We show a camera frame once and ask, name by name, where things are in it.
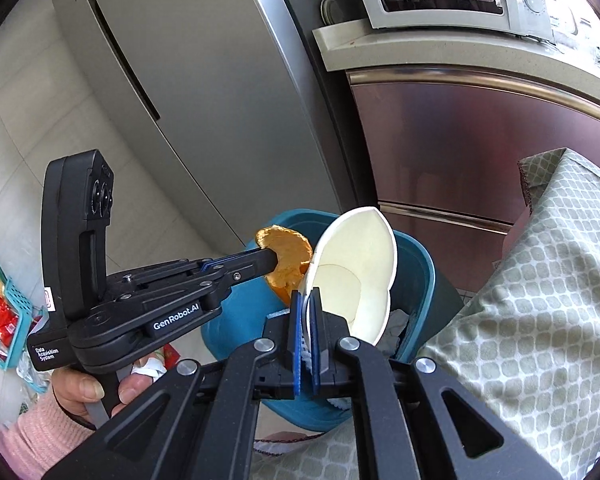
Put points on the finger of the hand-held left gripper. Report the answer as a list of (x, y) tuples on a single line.
[(250, 265)]

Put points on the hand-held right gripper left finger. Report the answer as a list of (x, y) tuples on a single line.
[(296, 350)]

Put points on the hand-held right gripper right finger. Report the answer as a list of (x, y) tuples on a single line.
[(317, 350)]

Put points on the large orange peel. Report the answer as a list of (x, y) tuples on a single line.
[(290, 260)]

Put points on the white tissue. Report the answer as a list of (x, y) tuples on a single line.
[(401, 329)]

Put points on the white paper cup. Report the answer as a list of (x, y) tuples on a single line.
[(360, 270)]

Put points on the teal trash bin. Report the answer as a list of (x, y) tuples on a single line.
[(416, 272)]

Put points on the person's left forearm pink sleeve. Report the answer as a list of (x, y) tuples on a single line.
[(35, 440)]

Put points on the person's left hand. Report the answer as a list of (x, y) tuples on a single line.
[(77, 390)]

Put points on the teal plastic basket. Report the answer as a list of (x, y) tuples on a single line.
[(22, 310)]

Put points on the silver refrigerator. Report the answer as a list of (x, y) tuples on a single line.
[(190, 85)]

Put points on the patterned tablecloth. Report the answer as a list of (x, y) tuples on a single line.
[(530, 310)]

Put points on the kitchen counter with cabinets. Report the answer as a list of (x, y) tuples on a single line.
[(480, 135)]

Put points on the white plate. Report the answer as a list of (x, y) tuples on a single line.
[(336, 11)]

